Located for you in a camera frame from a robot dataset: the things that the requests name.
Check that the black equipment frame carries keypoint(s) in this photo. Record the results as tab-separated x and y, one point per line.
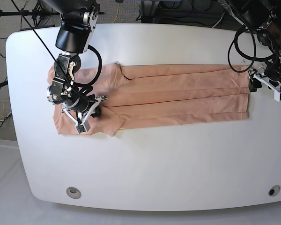
219	14

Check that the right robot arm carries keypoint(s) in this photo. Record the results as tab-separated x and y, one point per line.
72	39

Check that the black tripod stand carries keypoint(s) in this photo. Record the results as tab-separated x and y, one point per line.
40	17

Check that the right table cable grommet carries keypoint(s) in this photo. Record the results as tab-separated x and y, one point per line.
274	190

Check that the table cable grommet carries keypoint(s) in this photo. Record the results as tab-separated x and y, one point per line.
274	190
73	193

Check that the peach pink T-shirt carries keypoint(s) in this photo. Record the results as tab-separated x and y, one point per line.
166	95

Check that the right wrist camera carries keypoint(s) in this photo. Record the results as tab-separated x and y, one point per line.
82	128

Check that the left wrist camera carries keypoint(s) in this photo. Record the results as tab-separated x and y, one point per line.
277	95

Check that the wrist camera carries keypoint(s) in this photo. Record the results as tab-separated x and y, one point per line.
277	95
82	128

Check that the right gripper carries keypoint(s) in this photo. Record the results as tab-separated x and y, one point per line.
81	110

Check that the left table cable grommet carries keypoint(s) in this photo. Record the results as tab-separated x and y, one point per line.
73	193

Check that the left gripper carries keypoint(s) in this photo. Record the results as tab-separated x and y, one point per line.
264	76

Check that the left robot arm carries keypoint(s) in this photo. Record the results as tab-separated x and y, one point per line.
264	26

